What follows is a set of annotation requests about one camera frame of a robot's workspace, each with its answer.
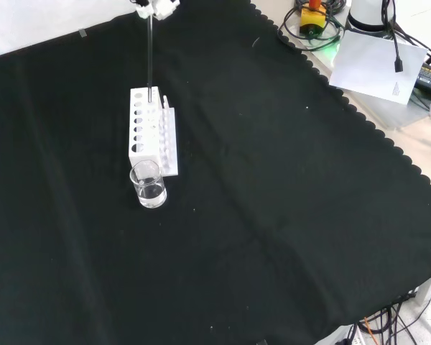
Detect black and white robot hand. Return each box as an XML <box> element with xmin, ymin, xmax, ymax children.
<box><xmin>133</xmin><ymin>0</ymin><xmax>181</xmax><ymax>21</ymax></box>

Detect clear glass rod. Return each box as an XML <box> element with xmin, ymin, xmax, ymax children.
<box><xmin>147</xmin><ymin>13</ymin><xmax>154</xmax><ymax>104</ymax></box>

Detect white test tube rack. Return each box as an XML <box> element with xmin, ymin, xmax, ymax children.
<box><xmin>127</xmin><ymin>86</ymin><xmax>180</xmax><ymax>178</ymax></box>

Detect clear glass beaker with liquid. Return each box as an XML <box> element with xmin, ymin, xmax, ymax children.
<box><xmin>129</xmin><ymin>160</ymin><xmax>168</xmax><ymax>210</ymax></box>

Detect yellow emergency stop button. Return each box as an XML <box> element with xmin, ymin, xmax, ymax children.
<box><xmin>299</xmin><ymin>0</ymin><xmax>328</xmax><ymax>38</ymax></box>

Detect black scalloped bench cloth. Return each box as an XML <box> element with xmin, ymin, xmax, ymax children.
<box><xmin>0</xmin><ymin>0</ymin><xmax>431</xmax><ymax>345</ymax></box>

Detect white paper sheet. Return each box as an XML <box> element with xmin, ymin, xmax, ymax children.
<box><xmin>328</xmin><ymin>29</ymin><xmax>429</xmax><ymax>106</ymax></box>

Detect pale board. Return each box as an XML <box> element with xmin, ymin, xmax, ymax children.
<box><xmin>277</xmin><ymin>6</ymin><xmax>431</xmax><ymax>131</ymax></box>

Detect black cable with plug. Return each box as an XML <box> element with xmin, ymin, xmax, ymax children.
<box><xmin>380</xmin><ymin>0</ymin><xmax>406</xmax><ymax>75</ymax></box>

